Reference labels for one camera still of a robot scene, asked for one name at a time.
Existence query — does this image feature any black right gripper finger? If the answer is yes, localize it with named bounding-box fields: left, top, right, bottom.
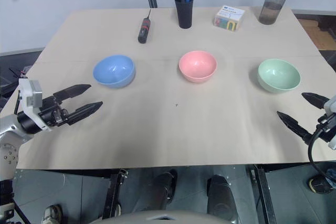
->
left=277, top=111, right=313, bottom=145
left=301, top=92, right=329, bottom=110

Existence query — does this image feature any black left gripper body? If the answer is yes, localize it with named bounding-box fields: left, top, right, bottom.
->
left=38, top=95, right=71, bottom=127

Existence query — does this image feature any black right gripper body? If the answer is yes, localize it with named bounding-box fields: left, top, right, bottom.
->
left=314, top=113, right=336, bottom=143

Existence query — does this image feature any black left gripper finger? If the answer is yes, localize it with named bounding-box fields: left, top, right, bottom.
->
left=53, top=84, right=92, bottom=102
left=64, top=101, right=103, bottom=126

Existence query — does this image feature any green bowl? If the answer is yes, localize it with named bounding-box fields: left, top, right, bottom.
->
left=257, top=58, right=301, bottom=94

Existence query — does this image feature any blue bowl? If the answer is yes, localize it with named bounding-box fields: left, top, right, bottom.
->
left=92, top=55, right=137, bottom=89

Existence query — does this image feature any dark yellow-soled shoe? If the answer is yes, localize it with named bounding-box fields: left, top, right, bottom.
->
left=308, top=176, right=335, bottom=196

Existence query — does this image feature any black red-banded screwdriver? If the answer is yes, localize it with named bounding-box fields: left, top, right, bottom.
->
left=138, top=8, right=152, bottom=44

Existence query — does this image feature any beige shoe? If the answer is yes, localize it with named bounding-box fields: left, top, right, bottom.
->
left=41, top=204, right=64, bottom=224

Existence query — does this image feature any pink bowl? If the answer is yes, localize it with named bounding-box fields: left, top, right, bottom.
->
left=178, top=50, right=218, bottom=83

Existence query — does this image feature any colourful sticky note box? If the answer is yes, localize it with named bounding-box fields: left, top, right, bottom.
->
left=213, top=5, right=246, bottom=33

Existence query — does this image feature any black pen cup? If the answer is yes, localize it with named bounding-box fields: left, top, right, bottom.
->
left=174, top=0, right=195, bottom=29

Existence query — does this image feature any grey robot torso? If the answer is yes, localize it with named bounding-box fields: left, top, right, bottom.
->
left=101, top=209, right=238, bottom=224

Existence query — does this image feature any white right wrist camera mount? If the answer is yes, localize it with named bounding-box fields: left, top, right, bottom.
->
left=323, top=94, right=336, bottom=116

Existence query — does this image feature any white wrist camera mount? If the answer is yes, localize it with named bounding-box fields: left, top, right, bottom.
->
left=323, top=94, right=336, bottom=116
left=17, top=78, right=53, bottom=133

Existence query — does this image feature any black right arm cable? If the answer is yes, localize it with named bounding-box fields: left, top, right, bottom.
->
left=307, top=123, right=336, bottom=186

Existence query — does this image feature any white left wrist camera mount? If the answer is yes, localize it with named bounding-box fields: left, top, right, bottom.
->
left=17, top=78, right=53, bottom=133

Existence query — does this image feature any black table frame strut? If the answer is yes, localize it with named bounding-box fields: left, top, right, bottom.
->
left=251, top=164, right=275, bottom=224
left=101, top=168, right=130, bottom=221

